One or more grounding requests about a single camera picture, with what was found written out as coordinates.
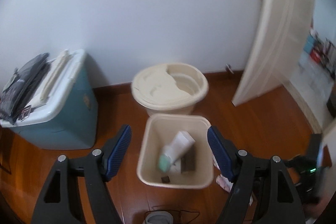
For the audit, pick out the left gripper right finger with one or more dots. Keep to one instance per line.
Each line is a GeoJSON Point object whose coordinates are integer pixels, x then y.
{"type": "Point", "coordinates": [266, 179]}

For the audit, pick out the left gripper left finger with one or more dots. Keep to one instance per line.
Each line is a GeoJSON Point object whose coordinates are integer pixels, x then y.
{"type": "Point", "coordinates": [59, 199]}

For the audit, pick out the green soap bar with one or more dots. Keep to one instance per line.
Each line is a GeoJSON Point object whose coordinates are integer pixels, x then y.
{"type": "Point", "coordinates": [164, 163]}

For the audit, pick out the long white barcode box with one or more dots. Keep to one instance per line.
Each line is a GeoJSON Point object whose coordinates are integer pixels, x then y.
{"type": "Point", "coordinates": [180, 145]}

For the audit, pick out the beige square trash bin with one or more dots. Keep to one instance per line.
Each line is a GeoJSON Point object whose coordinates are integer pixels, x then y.
{"type": "Point", "coordinates": [160, 131]}

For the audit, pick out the person's right hand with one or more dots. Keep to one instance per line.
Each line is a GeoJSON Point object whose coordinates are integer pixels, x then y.
{"type": "Point", "coordinates": [315, 210]}

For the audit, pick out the sandwich picture snack bag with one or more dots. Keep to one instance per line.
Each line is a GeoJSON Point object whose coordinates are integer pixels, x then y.
{"type": "Point", "coordinates": [224, 183]}

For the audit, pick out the teal cooler box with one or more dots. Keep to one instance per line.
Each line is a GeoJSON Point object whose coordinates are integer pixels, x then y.
{"type": "Point", "coordinates": [68, 120]}

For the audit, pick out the grey slipper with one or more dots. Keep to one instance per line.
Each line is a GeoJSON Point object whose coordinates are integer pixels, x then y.
{"type": "Point", "coordinates": [159, 217]}

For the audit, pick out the round beige lidded bucket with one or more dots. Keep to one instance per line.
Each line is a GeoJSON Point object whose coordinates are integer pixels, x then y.
{"type": "Point", "coordinates": [170, 88]}

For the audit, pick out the black bag on cooler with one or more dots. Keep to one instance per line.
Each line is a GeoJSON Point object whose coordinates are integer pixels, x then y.
{"type": "Point", "coordinates": [22, 86]}

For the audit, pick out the white door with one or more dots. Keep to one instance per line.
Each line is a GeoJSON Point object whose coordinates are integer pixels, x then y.
{"type": "Point", "coordinates": [281, 34]}

